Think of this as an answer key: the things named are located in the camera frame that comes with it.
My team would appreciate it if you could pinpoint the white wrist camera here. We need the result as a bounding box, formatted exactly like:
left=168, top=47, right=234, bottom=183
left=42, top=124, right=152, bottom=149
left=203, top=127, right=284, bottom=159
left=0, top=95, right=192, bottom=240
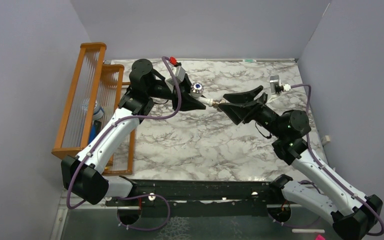
left=269, top=75, right=292, bottom=96
left=165, top=65, right=186, bottom=86

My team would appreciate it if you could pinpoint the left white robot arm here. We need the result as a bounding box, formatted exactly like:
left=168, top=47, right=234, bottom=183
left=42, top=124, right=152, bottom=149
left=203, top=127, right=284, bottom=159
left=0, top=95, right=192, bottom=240
left=61, top=56, right=215, bottom=209

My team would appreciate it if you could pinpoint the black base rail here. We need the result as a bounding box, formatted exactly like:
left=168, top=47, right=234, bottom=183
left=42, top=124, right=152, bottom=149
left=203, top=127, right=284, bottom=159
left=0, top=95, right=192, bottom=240
left=105, top=179, right=292, bottom=221

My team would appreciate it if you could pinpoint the white plastic water faucet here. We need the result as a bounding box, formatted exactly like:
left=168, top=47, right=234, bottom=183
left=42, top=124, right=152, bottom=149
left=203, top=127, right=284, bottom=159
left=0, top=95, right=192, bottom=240
left=189, top=82, right=216, bottom=107

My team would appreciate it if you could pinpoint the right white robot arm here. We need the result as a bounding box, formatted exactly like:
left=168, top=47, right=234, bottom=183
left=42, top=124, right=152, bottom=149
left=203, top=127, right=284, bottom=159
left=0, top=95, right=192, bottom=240
left=218, top=86, right=384, bottom=240

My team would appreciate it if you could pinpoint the pink paper scrap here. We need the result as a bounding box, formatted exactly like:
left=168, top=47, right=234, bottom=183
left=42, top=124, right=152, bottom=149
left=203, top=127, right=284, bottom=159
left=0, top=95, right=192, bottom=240
left=314, top=234, right=326, bottom=240

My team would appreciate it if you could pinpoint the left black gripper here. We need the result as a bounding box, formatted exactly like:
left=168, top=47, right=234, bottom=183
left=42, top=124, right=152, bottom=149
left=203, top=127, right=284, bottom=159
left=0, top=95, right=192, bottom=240
left=146, top=72, right=207, bottom=111

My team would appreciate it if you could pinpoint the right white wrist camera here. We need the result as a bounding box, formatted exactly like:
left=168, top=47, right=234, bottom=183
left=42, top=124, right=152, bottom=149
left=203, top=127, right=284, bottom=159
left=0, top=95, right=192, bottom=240
left=269, top=75, right=292, bottom=96

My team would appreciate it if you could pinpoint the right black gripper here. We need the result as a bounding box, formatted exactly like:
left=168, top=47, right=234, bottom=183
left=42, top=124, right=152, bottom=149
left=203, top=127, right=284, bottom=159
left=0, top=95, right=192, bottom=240
left=219, top=85, right=286, bottom=139

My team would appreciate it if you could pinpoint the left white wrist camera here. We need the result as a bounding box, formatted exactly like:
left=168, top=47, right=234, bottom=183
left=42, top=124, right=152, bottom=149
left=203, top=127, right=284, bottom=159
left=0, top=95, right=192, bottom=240
left=165, top=65, right=186, bottom=86

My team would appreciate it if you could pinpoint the silver hex nut fitting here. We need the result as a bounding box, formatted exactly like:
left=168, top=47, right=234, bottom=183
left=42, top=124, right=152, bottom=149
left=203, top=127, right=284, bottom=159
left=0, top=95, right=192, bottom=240
left=211, top=99, right=226, bottom=112

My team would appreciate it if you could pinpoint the white chalk stick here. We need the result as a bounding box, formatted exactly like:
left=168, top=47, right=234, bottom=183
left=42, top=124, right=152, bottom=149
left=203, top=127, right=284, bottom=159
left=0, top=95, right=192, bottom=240
left=291, top=228, right=325, bottom=234

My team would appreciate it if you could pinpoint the orange wooden dish rack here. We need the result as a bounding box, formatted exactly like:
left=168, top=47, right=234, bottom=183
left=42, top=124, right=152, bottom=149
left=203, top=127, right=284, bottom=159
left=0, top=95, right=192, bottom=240
left=51, top=42, right=130, bottom=160

